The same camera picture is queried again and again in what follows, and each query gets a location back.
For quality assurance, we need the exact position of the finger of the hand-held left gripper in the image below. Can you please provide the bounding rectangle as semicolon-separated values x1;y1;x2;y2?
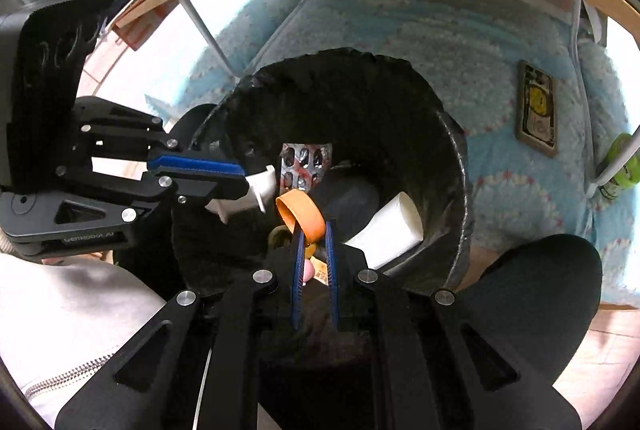
55;165;251;221
72;96;247;178

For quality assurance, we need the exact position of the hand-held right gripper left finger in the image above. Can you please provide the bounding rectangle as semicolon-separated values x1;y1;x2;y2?
54;230;307;430

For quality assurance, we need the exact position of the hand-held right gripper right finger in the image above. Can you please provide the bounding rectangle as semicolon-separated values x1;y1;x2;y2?
325;220;583;430

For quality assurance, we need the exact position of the white tissue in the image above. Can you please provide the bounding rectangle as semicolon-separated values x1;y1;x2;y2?
205;165;278;223

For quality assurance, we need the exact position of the black bottle with orange cap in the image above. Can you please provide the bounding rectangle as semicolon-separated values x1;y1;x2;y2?
275;190;327;247

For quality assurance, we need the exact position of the white cardboard tube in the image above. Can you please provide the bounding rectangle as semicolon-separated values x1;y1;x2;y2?
344;191;426;271

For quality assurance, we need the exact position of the silver blister pack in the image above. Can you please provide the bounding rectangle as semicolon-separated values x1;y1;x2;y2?
277;142;334;201

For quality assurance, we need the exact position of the black trash bin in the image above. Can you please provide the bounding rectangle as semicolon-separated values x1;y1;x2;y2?
170;47;475;371

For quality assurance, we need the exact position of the person's grey jacket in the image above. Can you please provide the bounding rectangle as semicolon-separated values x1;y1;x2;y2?
0;250;221;430

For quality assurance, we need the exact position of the person's black trouser leg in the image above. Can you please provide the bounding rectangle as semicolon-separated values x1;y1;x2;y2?
440;234;603;391

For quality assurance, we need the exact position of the blue bed sheet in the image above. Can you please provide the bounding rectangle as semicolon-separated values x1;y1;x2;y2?
145;0;640;305

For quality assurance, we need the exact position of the green bottle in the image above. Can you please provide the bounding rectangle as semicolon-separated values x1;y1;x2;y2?
600;133;640;201

